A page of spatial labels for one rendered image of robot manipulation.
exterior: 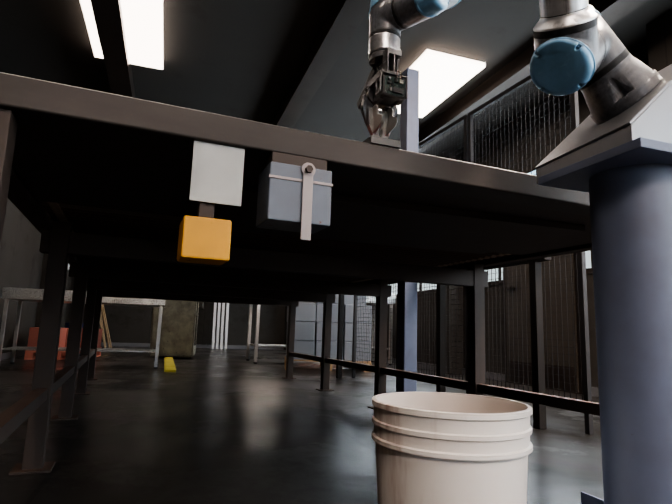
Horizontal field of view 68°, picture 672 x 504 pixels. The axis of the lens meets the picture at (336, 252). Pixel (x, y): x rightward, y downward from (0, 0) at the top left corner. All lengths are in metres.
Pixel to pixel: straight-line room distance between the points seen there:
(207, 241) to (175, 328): 7.14
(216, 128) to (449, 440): 0.71
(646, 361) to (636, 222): 0.27
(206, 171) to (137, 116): 0.16
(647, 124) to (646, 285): 0.31
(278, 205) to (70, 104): 0.41
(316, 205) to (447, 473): 0.55
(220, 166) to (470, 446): 0.68
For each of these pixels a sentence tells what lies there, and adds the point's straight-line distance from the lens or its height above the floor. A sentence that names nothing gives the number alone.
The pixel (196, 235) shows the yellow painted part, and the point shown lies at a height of 0.66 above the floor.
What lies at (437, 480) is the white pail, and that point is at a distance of 0.92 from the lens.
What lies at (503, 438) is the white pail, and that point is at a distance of 0.92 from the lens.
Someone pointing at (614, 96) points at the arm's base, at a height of 1.01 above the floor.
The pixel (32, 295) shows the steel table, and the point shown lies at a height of 0.77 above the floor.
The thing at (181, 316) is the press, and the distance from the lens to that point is 8.07.
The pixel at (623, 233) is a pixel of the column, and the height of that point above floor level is 0.71.
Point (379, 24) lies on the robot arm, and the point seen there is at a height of 1.20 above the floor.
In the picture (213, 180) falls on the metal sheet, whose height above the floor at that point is 0.78.
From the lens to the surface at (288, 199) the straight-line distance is 1.01.
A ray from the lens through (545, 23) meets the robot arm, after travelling 1.13.
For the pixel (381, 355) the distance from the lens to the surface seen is 3.41.
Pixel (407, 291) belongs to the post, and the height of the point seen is 0.78.
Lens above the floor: 0.50
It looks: 9 degrees up
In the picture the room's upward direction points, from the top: 2 degrees clockwise
